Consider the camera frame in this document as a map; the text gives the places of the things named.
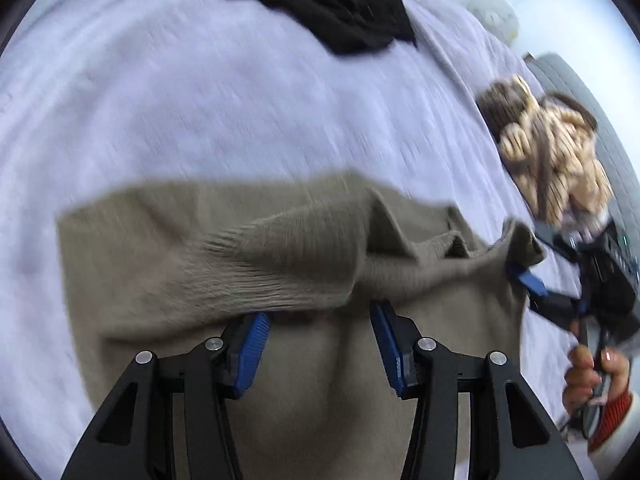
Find olive brown knit sweater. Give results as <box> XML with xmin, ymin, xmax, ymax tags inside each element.
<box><xmin>56</xmin><ymin>170</ymin><xmax>547</xmax><ymax>480</ymax></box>

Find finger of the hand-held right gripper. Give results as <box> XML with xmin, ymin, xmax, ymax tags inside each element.
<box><xmin>534</xmin><ymin>221</ymin><xmax>583</xmax><ymax>263</ymax></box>
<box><xmin>506</xmin><ymin>257</ymin><xmax>586</xmax><ymax>333</ymax></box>

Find white plush toy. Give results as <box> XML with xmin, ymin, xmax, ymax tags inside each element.
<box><xmin>467</xmin><ymin>0</ymin><xmax>521</xmax><ymax>43</ymax></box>

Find person's right hand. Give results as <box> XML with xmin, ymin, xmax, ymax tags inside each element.
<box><xmin>562</xmin><ymin>317</ymin><xmax>632</xmax><ymax>417</ymax></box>

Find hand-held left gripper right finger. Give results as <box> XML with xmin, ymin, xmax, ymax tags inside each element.
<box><xmin>369</xmin><ymin>301</ymin><xmax>586</xmax><ymax>480</ymax></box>

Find grey padded headboard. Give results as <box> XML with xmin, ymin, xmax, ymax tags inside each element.
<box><xmin>527</xmin><ymin>52</ymin><xmax>640</xmax><ymax>241</ymax></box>

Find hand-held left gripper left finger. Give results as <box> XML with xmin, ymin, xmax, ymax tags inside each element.
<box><xmin>61</xmin><ymin>311</ymin><xmax>273</xmax><ymax>480</ymax></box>

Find lilac embossed blanket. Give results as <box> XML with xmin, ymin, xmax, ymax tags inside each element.
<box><xmin>0</xmin><ymin>0</ymin><xmax>601</xmax><ymax>480</ymax></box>

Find cream striped fleece garment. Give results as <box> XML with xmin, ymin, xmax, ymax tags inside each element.
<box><xmin>475</xmin><ymin>74</ymin><xmax>616</xmax><ymax>228</ymax></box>

